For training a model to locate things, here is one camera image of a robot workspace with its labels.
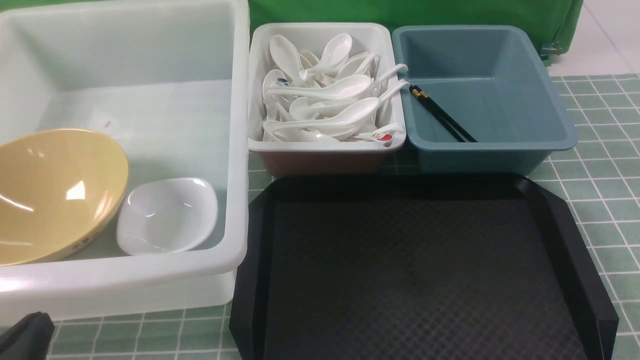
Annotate small white square dish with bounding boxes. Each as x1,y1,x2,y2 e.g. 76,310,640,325
116,177,218,256

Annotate yellow noodle bowl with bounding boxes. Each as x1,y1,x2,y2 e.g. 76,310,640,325
0,129,130,266

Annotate white soup spoon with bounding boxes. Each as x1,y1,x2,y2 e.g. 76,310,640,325
263,75,373,101

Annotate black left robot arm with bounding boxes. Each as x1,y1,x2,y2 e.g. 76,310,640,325
0,311,55,360

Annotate white spoon front large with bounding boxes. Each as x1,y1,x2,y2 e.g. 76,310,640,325
262,80,410,142

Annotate white spoon bin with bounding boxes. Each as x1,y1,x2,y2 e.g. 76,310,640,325
247,22,407,177

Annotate white spoon blue logo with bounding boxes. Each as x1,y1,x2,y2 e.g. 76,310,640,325
262,68,290,97

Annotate black serving tray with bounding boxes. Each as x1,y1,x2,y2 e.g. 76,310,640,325
229,174,620,360

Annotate white spoon long middle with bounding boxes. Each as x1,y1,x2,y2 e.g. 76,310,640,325
310,63,409,114

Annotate white spoon top right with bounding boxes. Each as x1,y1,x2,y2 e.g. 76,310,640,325
299,33,353,81

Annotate white spoon top left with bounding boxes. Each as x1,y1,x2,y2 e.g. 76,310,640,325
269,34,303,82

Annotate teal plastic bin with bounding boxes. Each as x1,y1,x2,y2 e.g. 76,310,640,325
391,25,578,175

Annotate large translucent white tub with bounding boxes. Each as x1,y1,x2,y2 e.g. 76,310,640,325
1,0,250,326

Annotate metal clamp on backdrop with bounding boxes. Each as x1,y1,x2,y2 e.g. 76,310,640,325
538,41,563,63

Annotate green checkered tablecloth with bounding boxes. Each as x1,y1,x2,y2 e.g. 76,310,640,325
48,73,640,360

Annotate green backdrop cloth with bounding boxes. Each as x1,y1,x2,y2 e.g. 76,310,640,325
0,0,584,67

